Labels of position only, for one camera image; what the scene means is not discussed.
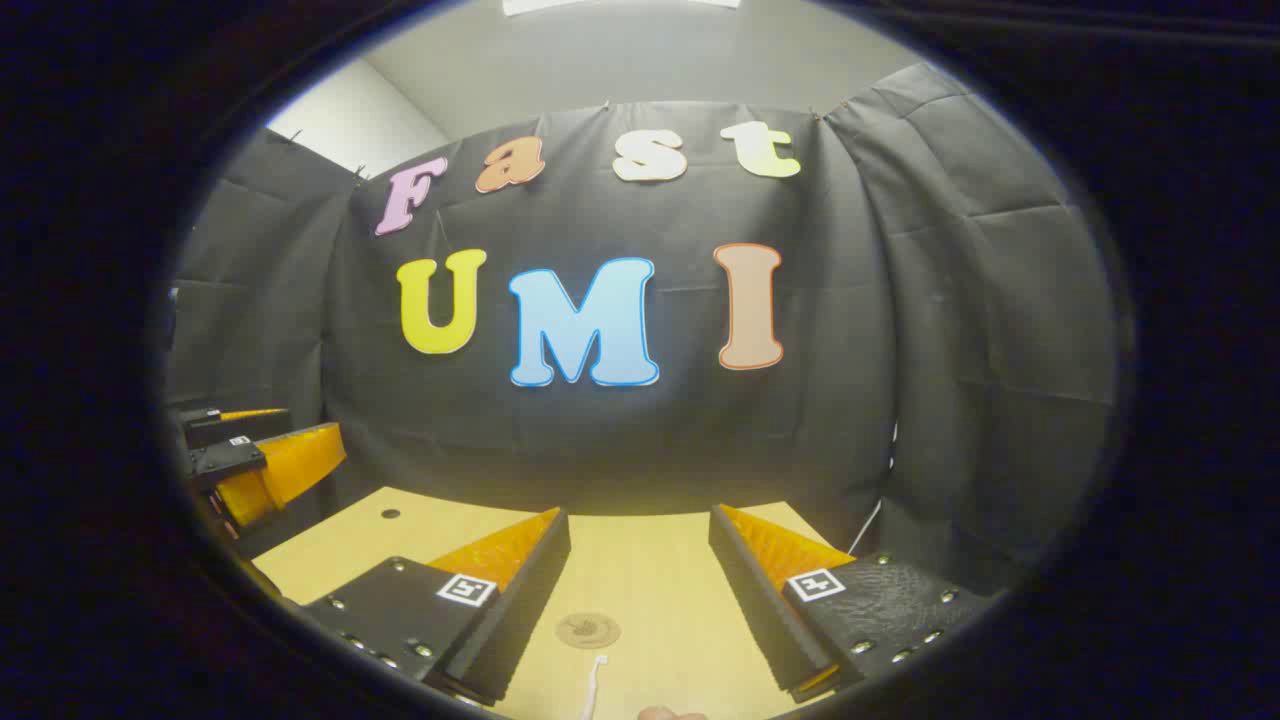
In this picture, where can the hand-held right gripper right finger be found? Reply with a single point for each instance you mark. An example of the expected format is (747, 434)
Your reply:
(760, 610)

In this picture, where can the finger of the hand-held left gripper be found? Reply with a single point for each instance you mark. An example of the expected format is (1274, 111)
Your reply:
(230, 460)
(240, 428)

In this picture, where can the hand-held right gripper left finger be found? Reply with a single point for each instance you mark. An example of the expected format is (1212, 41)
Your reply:
(530, 600)

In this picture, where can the round cork coaster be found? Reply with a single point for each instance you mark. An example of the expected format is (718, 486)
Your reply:
(588, 630)

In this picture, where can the white toothbrush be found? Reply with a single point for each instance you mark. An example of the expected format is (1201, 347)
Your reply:
(597, 685)

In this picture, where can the white ceiling light panel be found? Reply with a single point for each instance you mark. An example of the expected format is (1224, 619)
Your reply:
(620, 5)

